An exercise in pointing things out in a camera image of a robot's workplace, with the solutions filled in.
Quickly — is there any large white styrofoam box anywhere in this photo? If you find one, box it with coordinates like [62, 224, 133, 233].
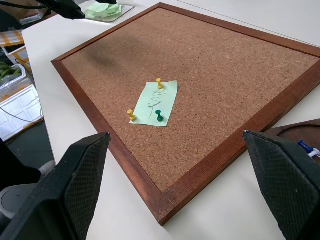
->
[0, 84, 45, 142]

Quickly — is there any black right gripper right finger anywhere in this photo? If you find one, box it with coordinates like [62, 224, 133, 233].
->
[242, 129, 320, 240]

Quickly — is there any green paper note with scribble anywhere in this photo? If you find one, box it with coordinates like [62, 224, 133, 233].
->
[129, 80, 179, 128]

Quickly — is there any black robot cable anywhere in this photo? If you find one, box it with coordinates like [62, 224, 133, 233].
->
[0, 1, 54, 11]

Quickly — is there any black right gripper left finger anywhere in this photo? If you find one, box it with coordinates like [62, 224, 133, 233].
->
[0, 131, 112, 240]

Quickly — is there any dark brown wooden tray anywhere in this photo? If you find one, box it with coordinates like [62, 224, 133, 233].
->
[264, 119, 320, 166]

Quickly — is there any yellow and white carton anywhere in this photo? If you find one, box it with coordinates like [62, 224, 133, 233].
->
[0, 29, 26, 48]

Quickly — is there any blue push pin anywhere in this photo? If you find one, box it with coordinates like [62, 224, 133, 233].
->
[297, 139, 312, 151]

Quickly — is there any wood framed cork board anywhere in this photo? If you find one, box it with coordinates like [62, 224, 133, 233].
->
[51, 2, 320, 227]

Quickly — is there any green banana bunch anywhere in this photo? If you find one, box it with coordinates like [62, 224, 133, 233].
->
[0, 61, 23, 79]

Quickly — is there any styrofoam box with bananas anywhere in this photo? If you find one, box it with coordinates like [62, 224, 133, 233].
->
[0, 63, 29, 89]

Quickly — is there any brown cardboard box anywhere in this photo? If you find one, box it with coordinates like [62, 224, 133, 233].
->
[0, 0, 59, 26]

